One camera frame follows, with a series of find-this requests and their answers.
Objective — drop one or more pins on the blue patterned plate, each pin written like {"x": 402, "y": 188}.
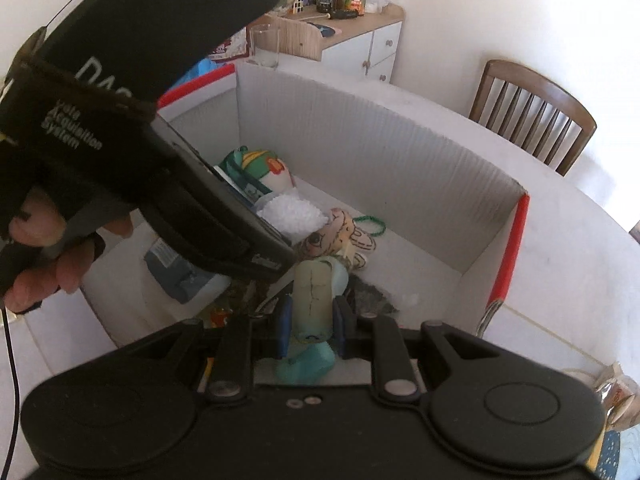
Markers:
{"x": 607, "y": 455}

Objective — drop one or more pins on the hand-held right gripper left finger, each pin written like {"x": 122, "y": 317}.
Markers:
{"x": 283, "y": 332}

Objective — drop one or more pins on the white cardboard box red edges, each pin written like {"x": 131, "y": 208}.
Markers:
{"x": 390, "y": 160}

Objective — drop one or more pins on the plastic-wrapped black item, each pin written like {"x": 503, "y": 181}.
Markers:
{"x": 372, "y": 300}

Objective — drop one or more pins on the white cabinet wooden top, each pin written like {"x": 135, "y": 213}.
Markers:
{"x": 380, "y": 45}

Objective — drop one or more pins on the clear drinking glass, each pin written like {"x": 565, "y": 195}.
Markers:
{"x": 265, "y": 47}

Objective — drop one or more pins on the clear bag of small things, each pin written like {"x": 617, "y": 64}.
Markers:
{"x": 612, "y": 395}

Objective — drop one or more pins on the wooden chair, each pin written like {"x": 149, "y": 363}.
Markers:
{"x": 530, "y": 105}

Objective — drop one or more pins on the dark blue round lid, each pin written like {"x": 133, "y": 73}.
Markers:
{"x": 326, "y": 30}

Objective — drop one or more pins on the small orange toy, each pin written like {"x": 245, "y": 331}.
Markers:
{"x": 221, "y": 318}

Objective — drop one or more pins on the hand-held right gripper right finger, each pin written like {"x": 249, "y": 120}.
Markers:
{"x": 343, "y": 332}

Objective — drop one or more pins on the puzzle cube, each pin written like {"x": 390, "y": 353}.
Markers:
{"x": 298, "y": 4}

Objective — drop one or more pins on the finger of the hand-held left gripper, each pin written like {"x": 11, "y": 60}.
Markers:
{"x": 215, "y": 220}

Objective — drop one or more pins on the wooden desk organizer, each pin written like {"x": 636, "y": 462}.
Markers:
{"x": 300, "y": 40}

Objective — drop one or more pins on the bag of white granules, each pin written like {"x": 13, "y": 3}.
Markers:
{"x": 295, "y": 215}

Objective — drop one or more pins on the teal figure toy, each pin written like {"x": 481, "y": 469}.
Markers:
{"x": 312, "y": 290}

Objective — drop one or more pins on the red and white printed bag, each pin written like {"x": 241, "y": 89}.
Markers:
{"x": 234, "y": 50}

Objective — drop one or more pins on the cartoon face doll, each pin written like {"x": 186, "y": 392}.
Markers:
{"x": 335, "y": 240}

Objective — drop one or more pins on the person's left hand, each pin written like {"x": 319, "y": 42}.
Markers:
{"x": 45, "y": 265}

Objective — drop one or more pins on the green and white plush toy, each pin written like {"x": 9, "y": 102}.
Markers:
{"x": 260, "y": 167}

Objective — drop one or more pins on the blue denim-print packet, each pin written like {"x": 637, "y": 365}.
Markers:
{"x": 170, "y": 265}

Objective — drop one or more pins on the orange label jar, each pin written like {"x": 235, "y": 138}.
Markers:
{"x": 356, "y": 1}

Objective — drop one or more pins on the blue plastic bag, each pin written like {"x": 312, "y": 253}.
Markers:
{"x": 200, "y": 72}

